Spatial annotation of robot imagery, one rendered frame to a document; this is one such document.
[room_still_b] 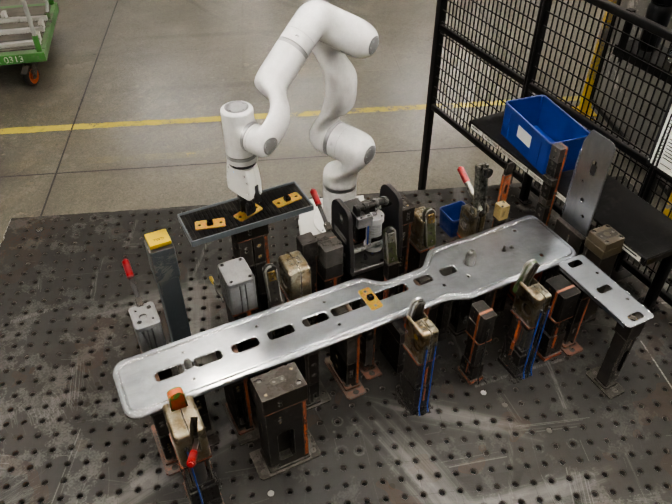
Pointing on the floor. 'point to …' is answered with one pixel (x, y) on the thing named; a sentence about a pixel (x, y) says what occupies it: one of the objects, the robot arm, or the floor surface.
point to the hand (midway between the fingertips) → (247, 205)
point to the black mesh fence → (551, 91)
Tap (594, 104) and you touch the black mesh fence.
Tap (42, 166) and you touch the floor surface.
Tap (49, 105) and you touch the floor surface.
